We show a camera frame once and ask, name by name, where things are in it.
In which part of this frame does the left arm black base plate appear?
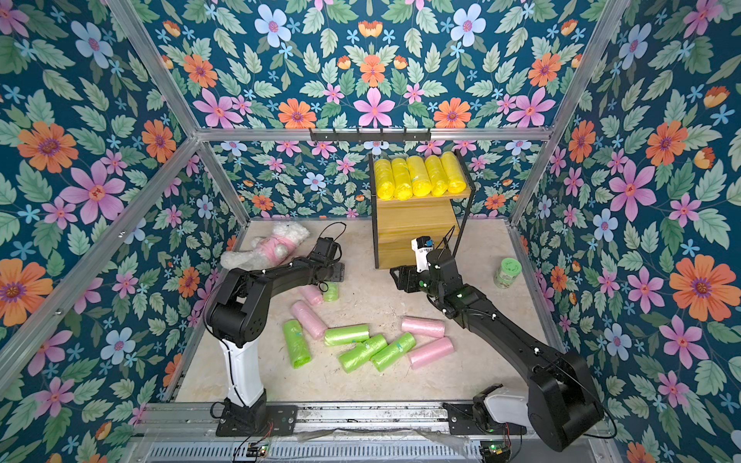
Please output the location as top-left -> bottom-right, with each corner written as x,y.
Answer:
210,393 -> 298,437

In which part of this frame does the black wall hook rail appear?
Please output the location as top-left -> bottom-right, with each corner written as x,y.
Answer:
309,128 -> 432,144

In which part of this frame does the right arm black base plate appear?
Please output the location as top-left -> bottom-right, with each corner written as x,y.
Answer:
442,384 -> 529,436

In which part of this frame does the yellow trash bag roll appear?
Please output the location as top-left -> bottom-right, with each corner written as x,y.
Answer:
374,159 -> 396,201
406,155 -> 432,198
391,157 -> 413,201
425,155 -> 449,197
441,152 -> 467,195

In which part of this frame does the pink trash bag roll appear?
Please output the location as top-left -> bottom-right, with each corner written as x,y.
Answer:
299,285 -> 324,307
409,337 -> 455,370
401,316 -> 446,339
291,301 -> 328,340

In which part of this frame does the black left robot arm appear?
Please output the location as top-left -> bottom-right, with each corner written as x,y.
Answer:
206,237 -> 343,422

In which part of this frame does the white pink plush toy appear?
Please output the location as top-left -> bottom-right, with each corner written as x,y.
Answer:
220,222 -> 310,270

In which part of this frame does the wooden shelf with black frame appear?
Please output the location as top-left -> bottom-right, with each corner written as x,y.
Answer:
370,150 -> 478,269

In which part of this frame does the green trash bag roll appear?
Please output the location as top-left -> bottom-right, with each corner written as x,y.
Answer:
370,332 -> 417,372
324,324 -> 371,346
339,335 -> 388,373
323,282 -> 340,303
283,319 -> 312,370

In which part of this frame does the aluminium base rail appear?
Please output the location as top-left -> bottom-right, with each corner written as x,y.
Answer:
123,401 -> 622,462

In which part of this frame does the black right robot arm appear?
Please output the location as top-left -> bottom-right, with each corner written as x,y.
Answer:
390,248 -> 605,451

